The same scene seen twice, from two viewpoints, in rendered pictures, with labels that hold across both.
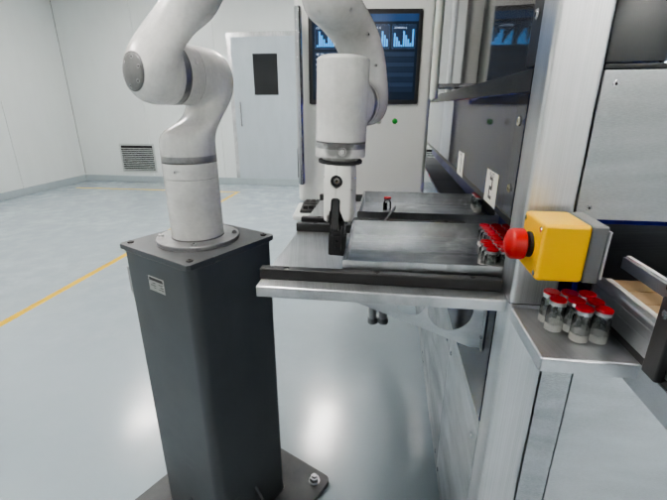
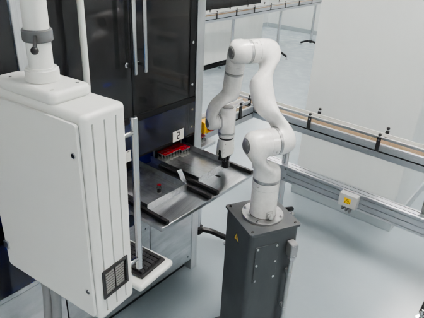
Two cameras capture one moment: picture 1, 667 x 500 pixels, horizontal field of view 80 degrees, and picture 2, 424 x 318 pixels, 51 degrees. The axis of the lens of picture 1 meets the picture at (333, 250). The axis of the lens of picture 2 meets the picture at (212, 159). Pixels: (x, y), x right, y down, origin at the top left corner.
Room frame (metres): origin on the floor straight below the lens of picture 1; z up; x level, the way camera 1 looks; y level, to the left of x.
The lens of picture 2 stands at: (2.51, 0.99, 2.00)
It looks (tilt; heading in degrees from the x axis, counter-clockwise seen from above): 27 degrees down; 211
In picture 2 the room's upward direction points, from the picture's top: 3 degrees clockwise
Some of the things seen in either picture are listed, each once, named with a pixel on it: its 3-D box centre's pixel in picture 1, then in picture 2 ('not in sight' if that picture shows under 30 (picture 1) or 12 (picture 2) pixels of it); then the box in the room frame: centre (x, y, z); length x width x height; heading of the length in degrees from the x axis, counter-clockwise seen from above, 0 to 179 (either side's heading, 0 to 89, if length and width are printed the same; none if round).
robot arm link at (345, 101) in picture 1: (343, 99); (226, 119); (0.70, -0.02, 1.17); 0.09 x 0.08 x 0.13; 147
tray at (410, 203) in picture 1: (422, 207); (142, 183); (1.08, -0.25, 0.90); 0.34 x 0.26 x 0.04; 82
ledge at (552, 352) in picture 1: (578, 339); (199, 142); (0.46, -0.32, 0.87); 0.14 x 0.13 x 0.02; 82
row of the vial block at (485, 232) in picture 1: (492, 246); (175, 153); (0.73, -0.31, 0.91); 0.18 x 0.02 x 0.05; 173
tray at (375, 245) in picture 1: (434, 248); (190, 161); (0.74, -0.20, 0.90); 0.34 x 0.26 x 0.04; 83
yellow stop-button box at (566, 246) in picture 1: (558, 245); (204, 125); (0.48, -0.28, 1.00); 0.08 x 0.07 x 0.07; 82
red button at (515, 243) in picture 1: (520, 243); not in sight; (0.48, -0.24, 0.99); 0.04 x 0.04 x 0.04; 82
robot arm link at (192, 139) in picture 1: (195, 104); (262, 156); (0.95, 0.31, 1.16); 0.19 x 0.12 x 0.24; 147
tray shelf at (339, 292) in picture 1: (397, 234); (177, 180); (0.92, -0.15, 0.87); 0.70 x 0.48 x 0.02; 172
